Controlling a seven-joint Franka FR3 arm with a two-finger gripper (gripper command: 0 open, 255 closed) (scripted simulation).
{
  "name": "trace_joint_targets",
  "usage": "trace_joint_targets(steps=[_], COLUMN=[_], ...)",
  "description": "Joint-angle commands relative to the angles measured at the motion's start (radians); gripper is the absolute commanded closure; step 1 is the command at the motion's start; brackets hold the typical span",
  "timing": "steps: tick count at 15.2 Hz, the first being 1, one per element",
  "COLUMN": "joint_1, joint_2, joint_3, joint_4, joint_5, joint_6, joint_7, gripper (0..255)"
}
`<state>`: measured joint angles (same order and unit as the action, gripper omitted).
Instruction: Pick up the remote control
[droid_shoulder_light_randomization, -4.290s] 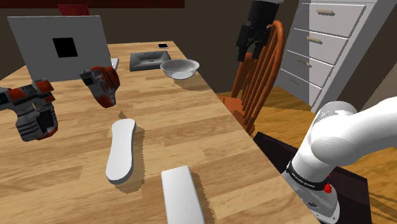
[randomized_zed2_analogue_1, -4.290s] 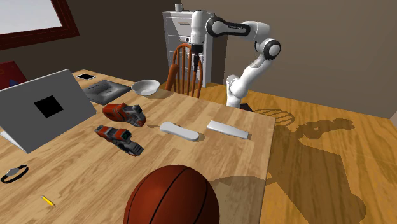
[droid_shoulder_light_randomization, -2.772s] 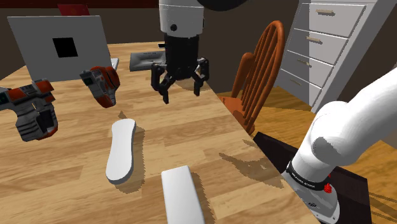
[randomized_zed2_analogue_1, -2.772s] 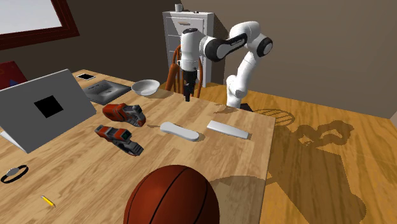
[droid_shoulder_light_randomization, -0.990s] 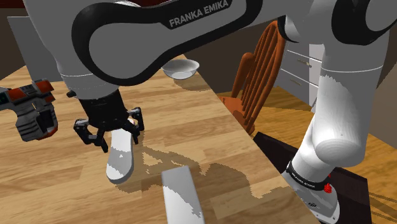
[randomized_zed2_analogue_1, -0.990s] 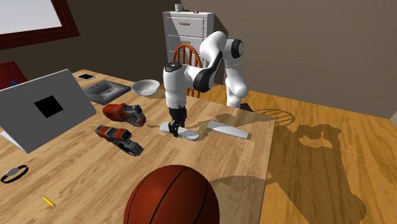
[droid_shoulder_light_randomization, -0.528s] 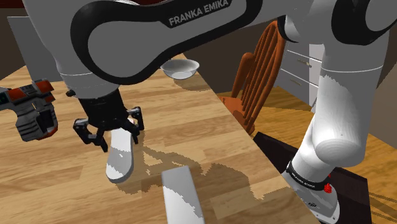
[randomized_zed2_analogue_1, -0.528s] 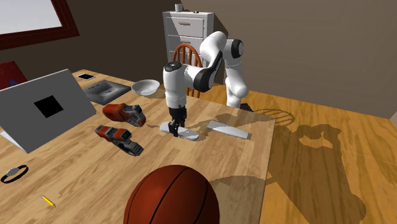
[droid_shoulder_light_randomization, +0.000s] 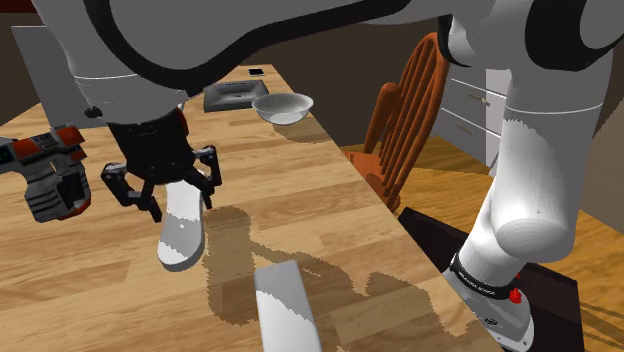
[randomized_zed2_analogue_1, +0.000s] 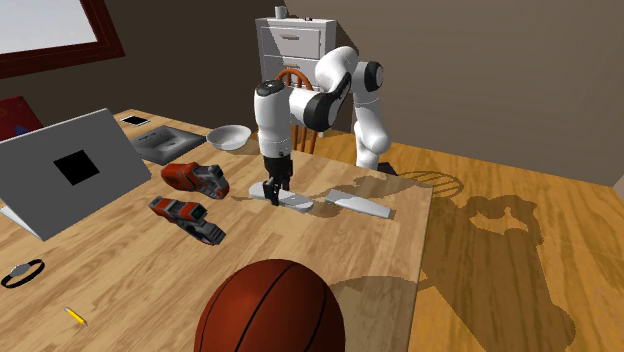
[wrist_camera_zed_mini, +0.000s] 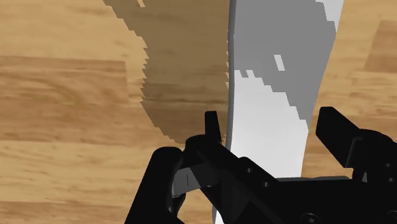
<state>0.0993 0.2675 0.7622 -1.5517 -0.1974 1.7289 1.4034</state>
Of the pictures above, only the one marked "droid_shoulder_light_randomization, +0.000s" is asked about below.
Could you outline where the white bowl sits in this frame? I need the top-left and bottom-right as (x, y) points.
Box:
(250, 92), (315, 127)

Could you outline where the white chest of drawers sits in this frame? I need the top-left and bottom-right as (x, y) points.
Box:
(430, 64), (514, 178)

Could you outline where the wooden table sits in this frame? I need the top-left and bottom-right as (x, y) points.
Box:
(0, 63), (504, 352)

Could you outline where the grey and red toy gun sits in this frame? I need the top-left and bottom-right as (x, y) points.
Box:
(0, 125), (93, 224)

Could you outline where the brown wooden chair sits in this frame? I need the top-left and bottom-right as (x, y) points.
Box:
(342, 31), (453, 214)

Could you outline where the dark robot stand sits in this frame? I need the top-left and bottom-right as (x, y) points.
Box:
(397, 206), (586, 352)

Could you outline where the white flat rectangular block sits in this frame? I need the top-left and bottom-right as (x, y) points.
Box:
(252, 259), (323, 352)

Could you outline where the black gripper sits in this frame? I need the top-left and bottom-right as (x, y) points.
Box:
(100, 108), (223, 224)

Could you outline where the white tall vase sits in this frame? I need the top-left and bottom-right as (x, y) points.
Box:
(156, 179), (206, 273)

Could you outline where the grey square tray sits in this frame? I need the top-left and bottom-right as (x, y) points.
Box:
(202, 79), (271, 114)

